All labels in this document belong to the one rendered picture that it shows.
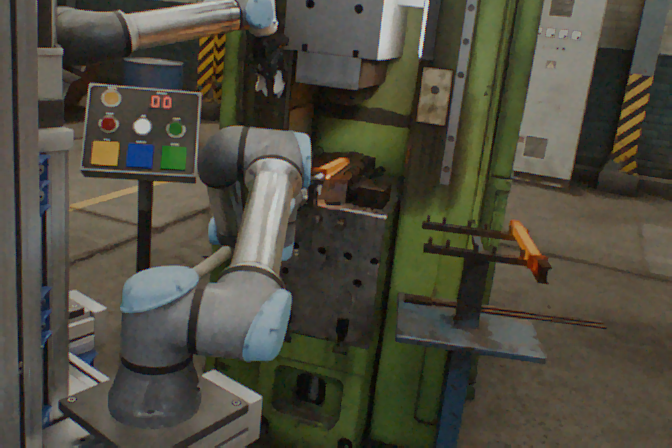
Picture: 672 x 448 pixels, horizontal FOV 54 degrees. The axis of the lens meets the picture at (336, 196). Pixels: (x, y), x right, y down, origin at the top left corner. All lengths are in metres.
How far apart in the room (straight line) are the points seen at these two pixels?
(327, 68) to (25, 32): 1.16
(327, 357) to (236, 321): 1.19
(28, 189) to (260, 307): 0.39
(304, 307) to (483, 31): 1.03
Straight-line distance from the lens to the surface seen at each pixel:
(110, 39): 1.44
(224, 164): 1.35
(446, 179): 2.13
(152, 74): 6.55
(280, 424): 2.39
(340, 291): 2.09
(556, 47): 7.18
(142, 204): 2.24
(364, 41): 1.98
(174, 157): 2.07
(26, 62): 1.03
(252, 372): 2.57
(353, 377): 2.22
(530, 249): 1.78
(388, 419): 2.49
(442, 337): 1.83
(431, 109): 2.08
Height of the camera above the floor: 1.47
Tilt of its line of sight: 15 degrees down
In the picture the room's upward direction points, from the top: 6 degrees clockwise
